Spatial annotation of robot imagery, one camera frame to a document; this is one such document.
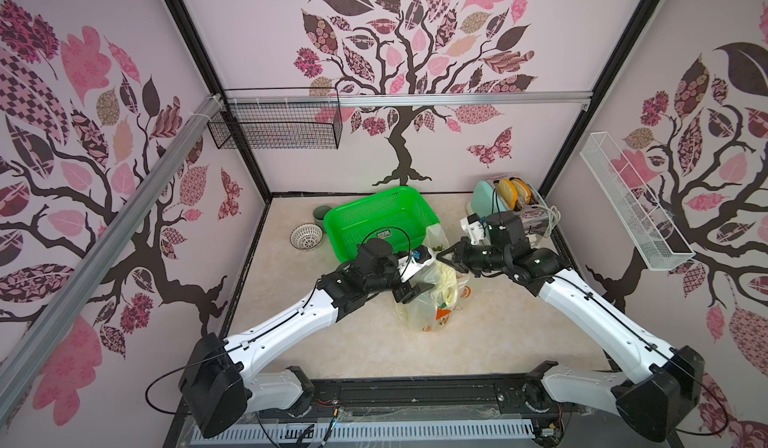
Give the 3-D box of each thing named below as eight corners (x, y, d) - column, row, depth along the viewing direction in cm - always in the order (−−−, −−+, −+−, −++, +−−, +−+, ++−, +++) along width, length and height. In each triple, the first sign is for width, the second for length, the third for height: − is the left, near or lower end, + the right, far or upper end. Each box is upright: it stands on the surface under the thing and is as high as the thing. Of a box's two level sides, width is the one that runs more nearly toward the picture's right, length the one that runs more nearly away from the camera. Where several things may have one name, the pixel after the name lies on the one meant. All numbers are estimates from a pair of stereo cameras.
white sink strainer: (291, 250, 105) (287, 243, 101) (296, 231, 110) (293, 223, 107) (321, 250, 105) (318, 242, 101) (325, 231, 110) (322, 223, 107)
